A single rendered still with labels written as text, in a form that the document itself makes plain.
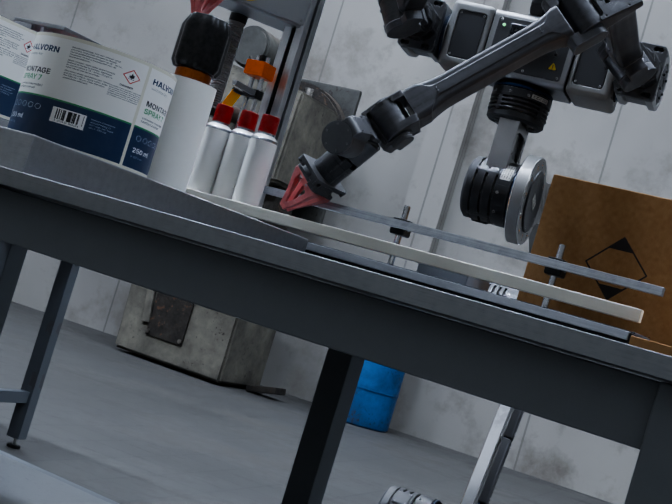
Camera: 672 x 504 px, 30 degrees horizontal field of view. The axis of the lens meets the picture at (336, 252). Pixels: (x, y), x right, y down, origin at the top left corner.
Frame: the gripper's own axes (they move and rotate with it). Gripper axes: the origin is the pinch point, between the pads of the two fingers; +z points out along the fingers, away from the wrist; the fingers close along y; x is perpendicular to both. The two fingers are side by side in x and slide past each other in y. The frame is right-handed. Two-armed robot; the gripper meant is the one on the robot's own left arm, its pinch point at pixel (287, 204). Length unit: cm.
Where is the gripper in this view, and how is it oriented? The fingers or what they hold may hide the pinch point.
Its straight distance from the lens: 224.9
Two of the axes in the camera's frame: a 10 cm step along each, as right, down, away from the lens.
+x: 4.6, 7.8, -4.2
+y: -4.8, -1.8, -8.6
